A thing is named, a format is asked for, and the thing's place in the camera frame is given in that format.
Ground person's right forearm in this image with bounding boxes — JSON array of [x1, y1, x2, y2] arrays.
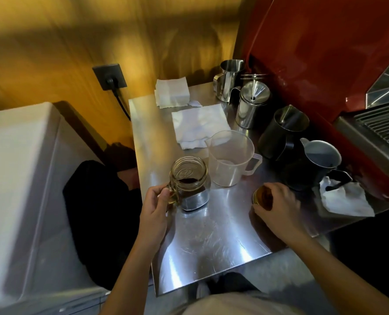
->
[[288, 228, 389, 315]]

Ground large white paper napkin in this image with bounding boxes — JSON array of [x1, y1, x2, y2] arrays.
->
[[171, 103, 231, 151]]

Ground glass jar mug with coffee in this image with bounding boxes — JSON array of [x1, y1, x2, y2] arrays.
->
[[166, 156, 212, 212]]

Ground steel drip tray grate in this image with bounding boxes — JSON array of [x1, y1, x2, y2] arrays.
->
[[354, 101, 389, 158]]

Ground crumpled white tissue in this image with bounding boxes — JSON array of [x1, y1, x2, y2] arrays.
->
[[319, 176, 376, 218]]

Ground clear plastic measuring jug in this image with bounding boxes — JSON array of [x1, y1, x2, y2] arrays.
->
[[205, 130, 263, 187]]

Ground dark pitcher with grey inside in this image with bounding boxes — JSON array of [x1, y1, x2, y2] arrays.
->
[[281, 138, 353, 191]]

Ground black bag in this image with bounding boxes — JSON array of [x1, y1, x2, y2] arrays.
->
[[62, 159, 143, 291]]

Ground red espresso machine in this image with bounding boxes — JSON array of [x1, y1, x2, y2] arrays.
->
[[240, 0, 389, 203]]

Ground folded white napkin stack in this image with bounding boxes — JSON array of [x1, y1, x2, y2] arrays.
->
[[154, 77, 191, 109]]

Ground person's left hand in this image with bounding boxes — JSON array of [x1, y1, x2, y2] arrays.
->
[[138, 184, 176, 244]]

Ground black milk pitcher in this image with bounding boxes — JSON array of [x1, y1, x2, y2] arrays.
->
[[257, 104, 310, 161]]

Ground person's light shirt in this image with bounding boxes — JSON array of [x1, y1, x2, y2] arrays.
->
[[181, 291, 308, 315]]

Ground shiny steel milk pitcher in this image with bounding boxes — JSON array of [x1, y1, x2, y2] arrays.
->
[[213, 59, 246, 103]]

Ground person's left forearm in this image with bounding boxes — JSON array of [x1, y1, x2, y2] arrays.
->
[[99, 234, 169, 315]]

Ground steel pot with funnel lid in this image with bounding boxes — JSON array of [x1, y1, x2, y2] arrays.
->
[[229, 74, 271, 130]]

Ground black plug with cable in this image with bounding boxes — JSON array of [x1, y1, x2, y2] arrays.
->
[[106, 77, 132, 122]]

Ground person's right hand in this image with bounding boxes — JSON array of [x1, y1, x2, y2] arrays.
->
[[252, 182, 309, 244]]

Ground black wall socket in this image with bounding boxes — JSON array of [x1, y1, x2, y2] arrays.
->
[[92, 63, 128, 91]]

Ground white chest appliance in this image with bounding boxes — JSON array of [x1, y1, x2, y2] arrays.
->
[[0, 102, 111, 315]]

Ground small amber glass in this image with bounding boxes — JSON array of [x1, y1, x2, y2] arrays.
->
[[252, 185, 274, 211]]

